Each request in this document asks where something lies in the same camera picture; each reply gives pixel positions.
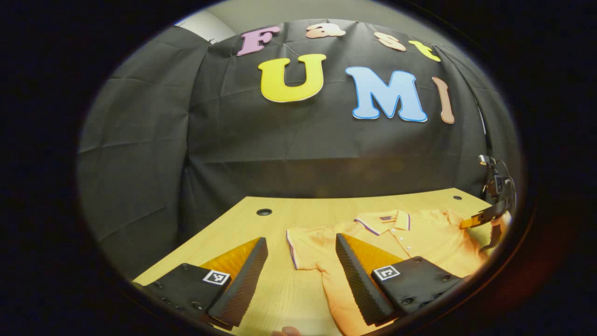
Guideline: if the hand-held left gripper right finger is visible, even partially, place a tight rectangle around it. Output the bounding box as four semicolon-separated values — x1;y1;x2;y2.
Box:
335;233;472;327

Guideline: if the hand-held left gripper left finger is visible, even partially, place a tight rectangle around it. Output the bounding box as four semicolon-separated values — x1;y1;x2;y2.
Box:
145;237;269;332

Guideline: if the orange T-shirt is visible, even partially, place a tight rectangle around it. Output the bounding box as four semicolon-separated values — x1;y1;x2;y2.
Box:
285;209;488;336

